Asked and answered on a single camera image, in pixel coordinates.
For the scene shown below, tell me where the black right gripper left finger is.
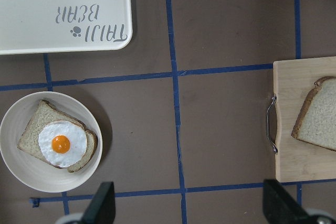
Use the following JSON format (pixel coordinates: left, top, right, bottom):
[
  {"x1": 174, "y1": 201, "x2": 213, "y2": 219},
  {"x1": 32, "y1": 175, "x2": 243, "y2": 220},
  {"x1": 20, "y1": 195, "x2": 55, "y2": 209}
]
[{"x1": 81, "y1": 182, "x2": 116, "y2": 224}]

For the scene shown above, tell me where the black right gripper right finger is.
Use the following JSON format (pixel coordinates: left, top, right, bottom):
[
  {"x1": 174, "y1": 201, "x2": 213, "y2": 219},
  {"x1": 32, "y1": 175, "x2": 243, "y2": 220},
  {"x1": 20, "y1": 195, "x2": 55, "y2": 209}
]
[{"x1": 262, "y1": 179, "x2": 309, "y2": 224}]

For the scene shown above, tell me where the white round plate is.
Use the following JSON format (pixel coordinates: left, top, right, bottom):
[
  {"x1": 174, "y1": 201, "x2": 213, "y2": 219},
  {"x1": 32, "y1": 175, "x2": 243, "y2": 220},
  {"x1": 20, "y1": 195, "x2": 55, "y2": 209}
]
[{"x1": 1, "y1": 91, "x2": 103, "y2": 193}]

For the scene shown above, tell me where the bread slice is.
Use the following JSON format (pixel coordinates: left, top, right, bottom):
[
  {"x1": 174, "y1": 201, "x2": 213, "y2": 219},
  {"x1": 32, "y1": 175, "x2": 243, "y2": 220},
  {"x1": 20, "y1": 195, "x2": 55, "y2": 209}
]
[
  {"x1": 291, "y1": 76, "x2": 335, "y2": 151},
  {"x1": 17, "y1": 100, "x2": 98, "y2": 173}
]

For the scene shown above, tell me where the wooden cutting board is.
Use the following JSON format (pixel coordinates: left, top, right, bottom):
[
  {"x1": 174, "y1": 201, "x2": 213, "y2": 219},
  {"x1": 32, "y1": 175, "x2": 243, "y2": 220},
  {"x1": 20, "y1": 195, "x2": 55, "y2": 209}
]
[{"x1": 273, "y1": 57, "x2": 335, "y2": 182}]

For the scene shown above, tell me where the fried egg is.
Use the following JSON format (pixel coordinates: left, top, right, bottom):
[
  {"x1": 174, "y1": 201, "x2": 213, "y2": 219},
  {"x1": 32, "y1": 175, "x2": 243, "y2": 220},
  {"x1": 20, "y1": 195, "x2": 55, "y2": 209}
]
[{"x1": 38, "y1": 120, "x2": 87, "y2": 168}]

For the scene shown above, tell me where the white rectangular bear tray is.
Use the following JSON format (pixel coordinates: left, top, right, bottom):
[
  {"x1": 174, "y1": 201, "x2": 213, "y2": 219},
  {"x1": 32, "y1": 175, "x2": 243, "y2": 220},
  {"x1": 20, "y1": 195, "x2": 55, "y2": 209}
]
[{"x1": 1, "y1": 0, "x2": 133, "y2": 55}]

